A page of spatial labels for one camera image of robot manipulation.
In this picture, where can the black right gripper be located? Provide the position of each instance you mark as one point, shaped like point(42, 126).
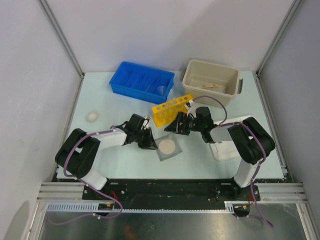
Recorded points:
point(174, 127)

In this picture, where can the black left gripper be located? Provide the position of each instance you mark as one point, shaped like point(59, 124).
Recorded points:
point(150, 143)

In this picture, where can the wire gauze with ceramic centre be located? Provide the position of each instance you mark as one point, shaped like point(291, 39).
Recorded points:
point(167, 147)

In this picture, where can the clear glass funnel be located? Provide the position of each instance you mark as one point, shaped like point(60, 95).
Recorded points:
point(162, 91)

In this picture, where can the wooden test tube holder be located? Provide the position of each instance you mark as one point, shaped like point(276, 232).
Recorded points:
point(209, 86)

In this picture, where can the clear glass test tube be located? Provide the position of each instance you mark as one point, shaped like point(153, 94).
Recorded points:
point(172, 108)

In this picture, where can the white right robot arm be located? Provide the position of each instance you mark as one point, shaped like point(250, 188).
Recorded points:
point(250, 139)

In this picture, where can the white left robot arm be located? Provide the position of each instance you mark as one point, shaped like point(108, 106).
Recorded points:
point(78, 153)

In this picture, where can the yellow test tube rack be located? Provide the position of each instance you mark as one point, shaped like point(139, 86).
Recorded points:
point(160, 114)

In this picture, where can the beige plastic storage box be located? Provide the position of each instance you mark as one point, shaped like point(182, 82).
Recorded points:
point(200, 73)

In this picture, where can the white plastic lid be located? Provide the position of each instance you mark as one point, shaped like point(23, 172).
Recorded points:
point(226, 150)

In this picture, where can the white porcelain evaporating dish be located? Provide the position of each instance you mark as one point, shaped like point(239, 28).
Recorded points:
point(92, 117)

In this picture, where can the blue plastic divided bin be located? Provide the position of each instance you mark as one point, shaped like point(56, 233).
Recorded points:
point(132, 80)

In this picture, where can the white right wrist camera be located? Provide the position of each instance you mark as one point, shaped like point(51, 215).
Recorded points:
point(189, 105)

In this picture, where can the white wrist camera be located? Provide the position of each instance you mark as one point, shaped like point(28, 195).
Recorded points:
point(189, 105)
point(146, 117)

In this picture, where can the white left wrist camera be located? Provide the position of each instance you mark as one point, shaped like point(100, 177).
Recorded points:
point(146, 117)

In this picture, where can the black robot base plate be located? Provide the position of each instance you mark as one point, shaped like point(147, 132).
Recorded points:
point(172, 192)

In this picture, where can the slotted cable duct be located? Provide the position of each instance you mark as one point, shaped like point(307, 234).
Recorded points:
point(99, 208)

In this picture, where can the aluminium frame rail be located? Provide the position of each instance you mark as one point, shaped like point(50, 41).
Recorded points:
point(287, 193)
point(61, 191)

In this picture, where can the aluminium frame rail right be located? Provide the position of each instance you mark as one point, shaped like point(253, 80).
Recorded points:
point(287, 193)

